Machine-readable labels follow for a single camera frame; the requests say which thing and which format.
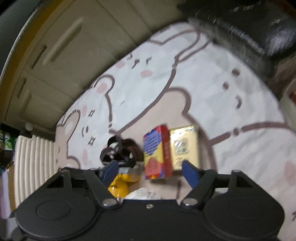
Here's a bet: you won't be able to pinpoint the red blue card box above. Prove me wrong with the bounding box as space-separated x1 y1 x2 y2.
143 125 173 180

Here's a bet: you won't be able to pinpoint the cream wardrobe doors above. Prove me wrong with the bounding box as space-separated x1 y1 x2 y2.
1 1 182 135

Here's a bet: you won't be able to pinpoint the gold card box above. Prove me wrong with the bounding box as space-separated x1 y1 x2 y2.
170 125 200 171

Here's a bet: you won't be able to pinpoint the white ribbed suitcase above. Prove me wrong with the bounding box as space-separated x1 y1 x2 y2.
14 135 57 207

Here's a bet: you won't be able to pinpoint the dark striped strap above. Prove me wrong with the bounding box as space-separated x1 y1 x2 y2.
99 135 144 168

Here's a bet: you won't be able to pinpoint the bear pattern bed sheet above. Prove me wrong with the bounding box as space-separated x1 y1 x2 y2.
54 22 296 223

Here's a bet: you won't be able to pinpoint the yellow toy robot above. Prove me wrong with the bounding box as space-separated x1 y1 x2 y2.
108 167 140 198

